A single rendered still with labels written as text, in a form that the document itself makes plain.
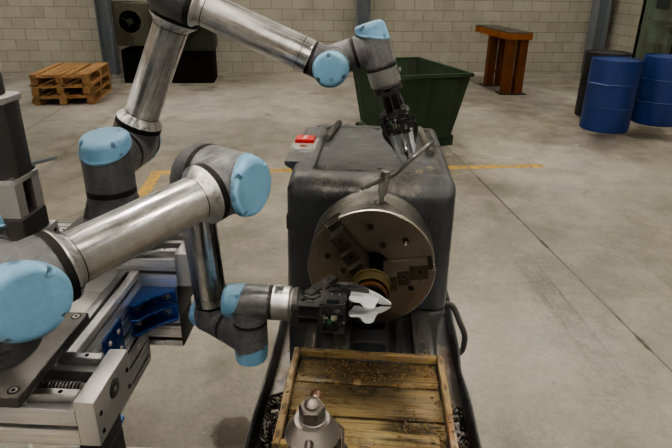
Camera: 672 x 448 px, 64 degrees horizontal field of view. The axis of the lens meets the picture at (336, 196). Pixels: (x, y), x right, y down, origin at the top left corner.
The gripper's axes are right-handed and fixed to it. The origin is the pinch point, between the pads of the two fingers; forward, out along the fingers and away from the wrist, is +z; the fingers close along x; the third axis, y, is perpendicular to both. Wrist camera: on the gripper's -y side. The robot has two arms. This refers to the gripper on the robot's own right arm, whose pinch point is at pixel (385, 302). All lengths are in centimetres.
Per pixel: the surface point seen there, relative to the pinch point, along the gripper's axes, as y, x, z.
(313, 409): 43.2, 9.7, -10.9
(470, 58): -1057, -81, 189
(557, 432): -77, -108, 78
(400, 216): -15.1, 14.2, 3.1
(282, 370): -41, -54, -31
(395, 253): -14.9, 4.5, 2.4
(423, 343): -15.4, -21.5, 11.1
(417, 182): -33.1, 16.3, 8.0
